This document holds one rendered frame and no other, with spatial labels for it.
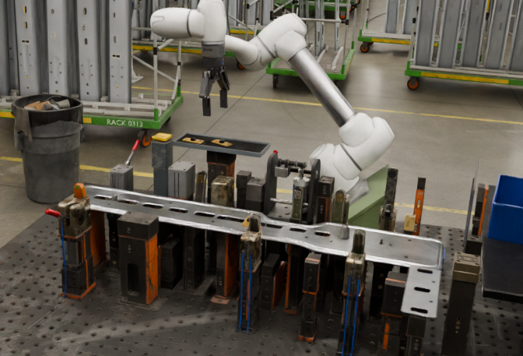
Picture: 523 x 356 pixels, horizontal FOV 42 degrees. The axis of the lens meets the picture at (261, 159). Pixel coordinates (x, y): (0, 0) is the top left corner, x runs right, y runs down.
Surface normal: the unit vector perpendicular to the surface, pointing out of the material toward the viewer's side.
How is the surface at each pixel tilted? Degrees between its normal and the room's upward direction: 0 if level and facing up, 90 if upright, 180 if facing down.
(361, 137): 75
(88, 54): 87
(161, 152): 90
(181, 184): 90
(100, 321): 0
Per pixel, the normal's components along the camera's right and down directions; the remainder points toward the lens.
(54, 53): -0.11, 0.25
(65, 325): 0.04, -0.94
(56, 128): 0.47, 0.33
